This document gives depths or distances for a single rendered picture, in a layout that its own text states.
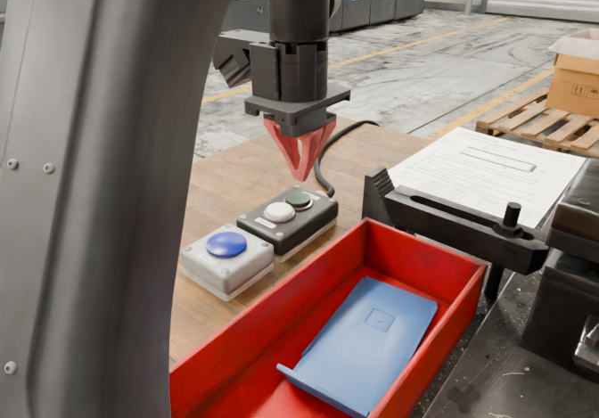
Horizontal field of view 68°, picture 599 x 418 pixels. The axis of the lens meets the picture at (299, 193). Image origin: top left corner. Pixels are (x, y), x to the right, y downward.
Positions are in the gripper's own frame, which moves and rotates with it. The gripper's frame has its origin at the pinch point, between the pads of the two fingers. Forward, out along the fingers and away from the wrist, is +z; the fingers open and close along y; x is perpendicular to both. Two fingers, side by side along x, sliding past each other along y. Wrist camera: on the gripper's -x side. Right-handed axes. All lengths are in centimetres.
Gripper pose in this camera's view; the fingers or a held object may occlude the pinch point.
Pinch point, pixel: (299, 173)
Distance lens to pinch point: 50.4
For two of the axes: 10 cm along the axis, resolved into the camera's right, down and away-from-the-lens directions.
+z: 0.1, 8.7, 4.9
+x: 7.7, 3.1, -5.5
